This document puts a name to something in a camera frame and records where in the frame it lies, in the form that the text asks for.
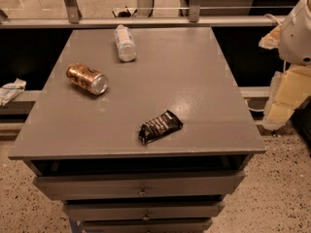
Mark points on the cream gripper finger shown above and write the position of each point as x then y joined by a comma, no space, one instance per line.
287,92
271,40

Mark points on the black rxbar chocolate wrapper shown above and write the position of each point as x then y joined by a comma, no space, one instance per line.
159,127

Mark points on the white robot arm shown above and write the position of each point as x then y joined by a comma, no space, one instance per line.
295,36

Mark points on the top grey drawer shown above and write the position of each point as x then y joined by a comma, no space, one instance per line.
144,185

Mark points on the grey drawer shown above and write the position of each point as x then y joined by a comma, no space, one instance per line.
144,185
144,211
172,225

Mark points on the clear plastic water bottle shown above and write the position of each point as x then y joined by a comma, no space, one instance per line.
125,43

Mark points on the grey drawer cabinet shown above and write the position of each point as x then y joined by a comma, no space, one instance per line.
72,132

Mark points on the middle grey drawer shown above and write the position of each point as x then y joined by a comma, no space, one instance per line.
144,211

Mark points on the bottom grey drawer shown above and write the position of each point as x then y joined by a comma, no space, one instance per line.
172,225

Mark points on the gold soda can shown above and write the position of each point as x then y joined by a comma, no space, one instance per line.
87,78

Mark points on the white snack packet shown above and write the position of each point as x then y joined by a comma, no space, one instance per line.
10,91

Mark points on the grey metal rail frame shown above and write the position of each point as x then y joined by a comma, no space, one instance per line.
136,13

